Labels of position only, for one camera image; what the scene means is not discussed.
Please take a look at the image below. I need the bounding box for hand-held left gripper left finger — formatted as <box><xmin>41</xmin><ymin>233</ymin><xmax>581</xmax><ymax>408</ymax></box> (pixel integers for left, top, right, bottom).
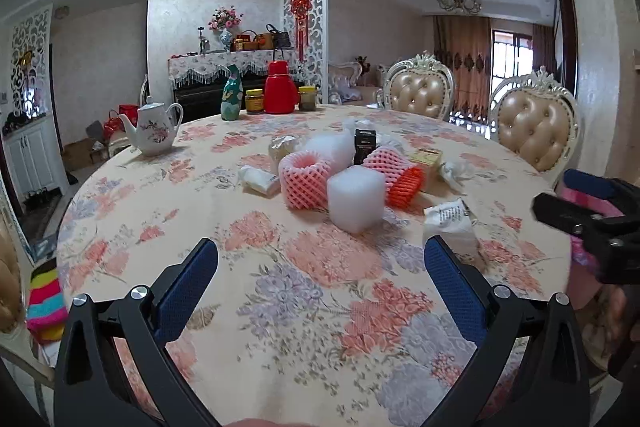
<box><xmin>52</xmin><ymin>237</ymin><xmax>221</xmax><ymax>427</ymax></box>

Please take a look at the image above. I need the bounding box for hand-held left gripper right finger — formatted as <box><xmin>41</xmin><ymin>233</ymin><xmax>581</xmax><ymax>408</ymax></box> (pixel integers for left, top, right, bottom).
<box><xmin>420</xmin><ymin>234</ymin><xmax>591</xmax><ymax>427</ymax></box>

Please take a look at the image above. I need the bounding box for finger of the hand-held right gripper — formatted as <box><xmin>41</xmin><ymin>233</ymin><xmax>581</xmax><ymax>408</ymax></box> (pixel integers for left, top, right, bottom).
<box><xmin>531</xmin><ymin>192</ymin><xmax>608</xmax><ymax>238</ymax></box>
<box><xmin>564</xmin><ymin>168</ymin><xmax>640</xmax><ymax>208</ymax></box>

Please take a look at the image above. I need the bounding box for white printed paper packet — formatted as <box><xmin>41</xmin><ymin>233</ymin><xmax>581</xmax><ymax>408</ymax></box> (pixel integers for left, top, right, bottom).
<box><xmin>424</xmin><ymin>199</ymin><xmax>481</xmax><ymax>258</ymax></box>

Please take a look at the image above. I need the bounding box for yellow green medicine box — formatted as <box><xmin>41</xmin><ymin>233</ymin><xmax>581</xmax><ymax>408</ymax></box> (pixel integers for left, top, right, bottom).
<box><xmin>409</xmin><ymin>148</ymin><xmax>445</xmax><ymax>180</ymax></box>

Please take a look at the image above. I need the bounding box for person's right forearm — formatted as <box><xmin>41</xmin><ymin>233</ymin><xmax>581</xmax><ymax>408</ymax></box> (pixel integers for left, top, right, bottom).
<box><xmin>585</xmin><ymin>284</ymin><xmax>640</xmax><ymax>378</ymax></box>

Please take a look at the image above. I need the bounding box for crumpled white tissue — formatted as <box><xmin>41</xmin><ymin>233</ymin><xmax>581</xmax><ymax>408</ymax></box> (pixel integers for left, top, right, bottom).
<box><xmin>440</xmin><ymin>159</ymin><xmax>473</xmax><ymax>195</ymax></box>

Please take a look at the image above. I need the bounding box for floral tablecloth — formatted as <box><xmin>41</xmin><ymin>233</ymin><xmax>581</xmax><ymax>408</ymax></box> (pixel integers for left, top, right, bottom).
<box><xmin>55</xmin><ymin>103</ymin><xmax>573</xmax><ymax>427</ymax></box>

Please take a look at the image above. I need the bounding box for orange pink foam net sleeve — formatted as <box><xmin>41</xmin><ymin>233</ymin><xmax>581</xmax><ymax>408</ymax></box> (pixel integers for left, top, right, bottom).
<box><xmin>362</xmin><ymin>146</ymin><xmax>426</xmax><ymax>208</ymax></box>

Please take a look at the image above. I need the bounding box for white foam cube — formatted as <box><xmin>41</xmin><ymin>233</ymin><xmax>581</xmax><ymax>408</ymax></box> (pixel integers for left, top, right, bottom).
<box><xmin>327</xmin><ymin>166</ymin><xmax>386</xmax><ymax>235</ymax></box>

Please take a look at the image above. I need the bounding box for colourful striped cloth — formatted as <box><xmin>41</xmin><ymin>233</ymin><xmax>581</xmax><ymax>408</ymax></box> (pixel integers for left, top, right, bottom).
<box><xmin>27</xmin><ymin>257</ymin><xmax>68</xmax><ymax>345</ymax></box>

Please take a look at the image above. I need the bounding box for red framed window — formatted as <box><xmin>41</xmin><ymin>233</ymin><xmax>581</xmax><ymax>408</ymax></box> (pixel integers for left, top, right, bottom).
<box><xmin>490</xmin><ymin>29</ymin><xmax>535</xmax><ymax>98</ymax></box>

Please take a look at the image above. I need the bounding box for white floral teapot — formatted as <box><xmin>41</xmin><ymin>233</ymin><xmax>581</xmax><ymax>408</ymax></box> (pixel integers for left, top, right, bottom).
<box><xmin>118</xmin><ymin>101</ymin><xmax>184</xmax><ymax>156</ymax></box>

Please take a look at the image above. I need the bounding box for small black box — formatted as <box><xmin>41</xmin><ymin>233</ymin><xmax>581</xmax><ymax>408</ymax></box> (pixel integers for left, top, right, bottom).
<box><xmin>354</xmin><ymin>128</ymin><xmax>377</xmax><ymax>166</ymax></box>

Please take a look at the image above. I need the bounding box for clear plastic bag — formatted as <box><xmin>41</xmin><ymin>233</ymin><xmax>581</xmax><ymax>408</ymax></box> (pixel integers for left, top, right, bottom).
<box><xmin>268</xmin><ymin>135</ymin><xmax>299</xmax><ymax>172</ymax></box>

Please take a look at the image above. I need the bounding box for brown patterned curtain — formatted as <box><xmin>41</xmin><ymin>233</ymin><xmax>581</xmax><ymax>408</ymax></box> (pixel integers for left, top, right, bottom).
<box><xmin>432</xmin><ymin>14</ymin><xmax>493</xmax><ymax>118</ymax></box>

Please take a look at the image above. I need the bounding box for red gift bag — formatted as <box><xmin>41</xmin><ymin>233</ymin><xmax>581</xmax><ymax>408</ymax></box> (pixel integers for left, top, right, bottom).
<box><xmin>103</xmin><ymin>104</ymin><xmax>138</xmax><ymax>142</ymax></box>

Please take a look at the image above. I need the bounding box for black piano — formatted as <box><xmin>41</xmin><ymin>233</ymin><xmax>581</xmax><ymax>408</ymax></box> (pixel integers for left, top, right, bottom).
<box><xmin>172</xmin><ymin>74</ymin><xmax>306</xmax><ymax>122</ymax></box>

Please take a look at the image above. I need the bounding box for green patterned bottle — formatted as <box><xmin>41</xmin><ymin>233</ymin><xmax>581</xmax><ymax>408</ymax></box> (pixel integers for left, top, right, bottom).
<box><xmin>221</xmin><ymin>64</ymin><xmax>242</xmax><ymax>122</ymax></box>

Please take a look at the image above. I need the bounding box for white cabinet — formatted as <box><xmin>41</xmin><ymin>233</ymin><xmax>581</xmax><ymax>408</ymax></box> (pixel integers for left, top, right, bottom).
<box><xmin>0</xmin><ymin>117</ymin><xmax>68</xmax><ymax>208</ymax></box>

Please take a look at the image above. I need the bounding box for red thermos jug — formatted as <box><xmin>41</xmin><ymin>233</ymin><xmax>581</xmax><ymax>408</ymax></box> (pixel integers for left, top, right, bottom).
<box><xmin>263</xmin><ymin>60</ymin><xmax>299</xmax><ymax>115</ymax></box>

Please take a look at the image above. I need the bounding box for floral lace cloth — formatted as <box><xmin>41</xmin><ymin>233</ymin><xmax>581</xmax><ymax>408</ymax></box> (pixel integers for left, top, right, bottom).
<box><xmin>167</xmin><ymin>49</ymin><xmax>301</xmax><ymax>88</ymax></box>

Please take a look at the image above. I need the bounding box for white carved sofa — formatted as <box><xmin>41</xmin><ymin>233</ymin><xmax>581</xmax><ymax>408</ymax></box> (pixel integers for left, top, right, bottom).
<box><xmin>328</xmin><ymin>59</ymin><xmax>386</xmax><ymax>108</ymax></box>

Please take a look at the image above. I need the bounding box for vase with pink flowers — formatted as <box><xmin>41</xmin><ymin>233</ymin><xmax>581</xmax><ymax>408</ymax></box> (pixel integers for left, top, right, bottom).
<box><xmin>207</xmin><ymin>6</ymin><xmax>243</xmax><ymax>52</ymax></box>

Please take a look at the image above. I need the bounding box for black handbag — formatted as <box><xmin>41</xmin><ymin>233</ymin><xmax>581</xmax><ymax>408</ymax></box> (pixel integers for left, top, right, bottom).
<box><xmin>266</xmin><ymin>24</ymin><xmax>292</xmax><ymax>49</ymax></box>

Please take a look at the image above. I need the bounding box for white lattice partition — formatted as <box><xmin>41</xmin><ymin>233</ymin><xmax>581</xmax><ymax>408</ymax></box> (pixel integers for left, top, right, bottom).
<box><xmin>11</xmin><ymin>6</ymin><xmax>53</xmax><ymax>118</ymax></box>
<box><xmin>282</xmin><ymin>0</ymin><xmax>328</xmax><ymax>105</ymax></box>

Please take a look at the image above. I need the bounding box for red knot hanging ornament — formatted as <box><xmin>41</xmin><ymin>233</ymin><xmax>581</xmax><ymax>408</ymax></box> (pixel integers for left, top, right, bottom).
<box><xmin>291</xmin><ymin>0</ymin><xmax>311</xmax><ymax>60</ymax></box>

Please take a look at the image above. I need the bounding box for pink foam ring net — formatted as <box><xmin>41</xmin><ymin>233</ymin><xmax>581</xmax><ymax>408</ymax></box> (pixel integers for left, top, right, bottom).
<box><xmin>278</xmin><ymin>150</ymin><xmax>335</xmax><ymax>211</ymax></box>

